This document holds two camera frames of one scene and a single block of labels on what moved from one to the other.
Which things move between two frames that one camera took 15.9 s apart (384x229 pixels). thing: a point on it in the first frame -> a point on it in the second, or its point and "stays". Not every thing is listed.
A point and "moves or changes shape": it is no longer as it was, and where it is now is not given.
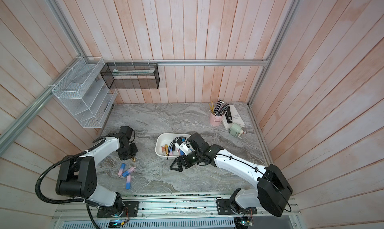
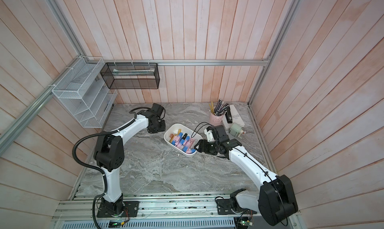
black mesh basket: x=131 y=75 stays
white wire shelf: x=84 y=93 stays
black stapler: x=228 y=113 stays
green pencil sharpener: x=236 y=130 stays
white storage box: x=165 y=147 moves or changes shape
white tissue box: x=236 y=117 stays
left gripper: x=123 y=156 -> x=162 y=128
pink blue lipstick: x=121 y=169 moves or changes shape
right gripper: x=180 y=161 -> x=202 y=145
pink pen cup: x=215 y=120 stays
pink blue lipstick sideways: x=170 y=151 -> x=174 y=142
